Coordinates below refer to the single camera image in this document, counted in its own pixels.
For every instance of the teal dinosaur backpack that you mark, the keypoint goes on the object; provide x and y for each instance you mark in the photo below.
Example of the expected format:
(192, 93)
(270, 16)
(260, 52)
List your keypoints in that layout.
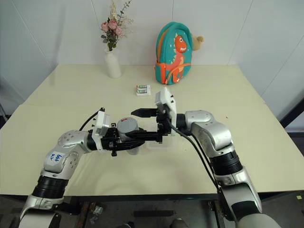
(174, 54)

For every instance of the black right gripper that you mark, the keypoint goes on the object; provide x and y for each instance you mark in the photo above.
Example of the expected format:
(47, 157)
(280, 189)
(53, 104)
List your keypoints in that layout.
(163, 126)

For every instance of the white battery pack green cells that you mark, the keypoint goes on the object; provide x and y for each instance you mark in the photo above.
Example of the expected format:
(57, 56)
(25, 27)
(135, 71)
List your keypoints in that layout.
(143, 90)

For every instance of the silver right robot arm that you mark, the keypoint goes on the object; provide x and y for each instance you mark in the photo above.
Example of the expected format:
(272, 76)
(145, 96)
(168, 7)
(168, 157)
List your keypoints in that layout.
(213, 128)

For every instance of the brown plush toy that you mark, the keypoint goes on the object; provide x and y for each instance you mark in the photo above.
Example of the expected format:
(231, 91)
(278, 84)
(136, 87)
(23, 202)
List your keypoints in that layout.
(198, 42)

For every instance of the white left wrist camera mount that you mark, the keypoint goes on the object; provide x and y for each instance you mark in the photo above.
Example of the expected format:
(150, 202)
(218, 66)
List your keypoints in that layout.
(102, 121)

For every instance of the pink dried flower bouquet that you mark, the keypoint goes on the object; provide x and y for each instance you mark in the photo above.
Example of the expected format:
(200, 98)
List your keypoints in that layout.
(114, 28)

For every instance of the black stand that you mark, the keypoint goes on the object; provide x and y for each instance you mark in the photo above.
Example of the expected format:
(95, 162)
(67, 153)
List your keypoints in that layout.
(293, 118)

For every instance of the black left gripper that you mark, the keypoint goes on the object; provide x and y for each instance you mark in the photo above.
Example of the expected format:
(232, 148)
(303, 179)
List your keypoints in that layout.
(110, 142)

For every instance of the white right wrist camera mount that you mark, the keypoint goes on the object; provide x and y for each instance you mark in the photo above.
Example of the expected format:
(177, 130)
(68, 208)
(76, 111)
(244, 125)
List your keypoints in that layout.
(166, 99)

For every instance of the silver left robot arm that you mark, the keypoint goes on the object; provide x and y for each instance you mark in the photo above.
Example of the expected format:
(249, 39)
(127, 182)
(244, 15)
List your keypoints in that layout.
(69, 142)

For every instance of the translucent white jar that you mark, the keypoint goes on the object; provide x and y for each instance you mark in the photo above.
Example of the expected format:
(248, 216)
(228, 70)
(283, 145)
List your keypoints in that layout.
(134, 152)

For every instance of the white ceramic vase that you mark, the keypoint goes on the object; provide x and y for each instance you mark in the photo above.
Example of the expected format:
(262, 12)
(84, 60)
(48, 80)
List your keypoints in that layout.
(113, 66)

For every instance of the grey rounded shape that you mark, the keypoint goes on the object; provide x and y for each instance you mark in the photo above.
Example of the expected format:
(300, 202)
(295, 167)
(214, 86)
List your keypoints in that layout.
(178, 223)

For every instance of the grey cylindrical cup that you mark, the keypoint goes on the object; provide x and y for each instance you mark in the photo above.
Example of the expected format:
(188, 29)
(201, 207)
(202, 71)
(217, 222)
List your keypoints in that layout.
(128, 126)

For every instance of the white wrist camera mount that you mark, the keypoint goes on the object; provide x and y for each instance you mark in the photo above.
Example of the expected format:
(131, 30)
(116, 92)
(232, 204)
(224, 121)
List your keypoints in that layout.
(166, 99)
(102, 121)

